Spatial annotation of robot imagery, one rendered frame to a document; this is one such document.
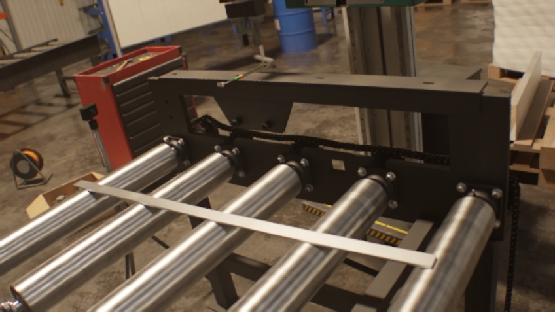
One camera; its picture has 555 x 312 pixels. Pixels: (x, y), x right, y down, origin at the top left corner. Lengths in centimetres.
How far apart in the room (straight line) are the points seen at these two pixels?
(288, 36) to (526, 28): 354
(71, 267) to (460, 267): 97
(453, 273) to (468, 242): 11
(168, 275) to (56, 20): 1119
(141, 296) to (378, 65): 152
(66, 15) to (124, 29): 647
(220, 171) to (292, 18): 535
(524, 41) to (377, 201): 355
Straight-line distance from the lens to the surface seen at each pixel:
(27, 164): 453
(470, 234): 110
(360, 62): 220
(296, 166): 148
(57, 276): 133
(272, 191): 136
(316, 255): 107
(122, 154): 362
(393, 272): 118
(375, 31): 216
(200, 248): 120
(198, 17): 611
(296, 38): 687
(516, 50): 470
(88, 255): 136
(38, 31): 1193
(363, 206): 122
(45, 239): 161
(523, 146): 292
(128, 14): 589
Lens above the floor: 156
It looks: 24 degrees down
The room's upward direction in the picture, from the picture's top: 10 degrees counter-clockwise
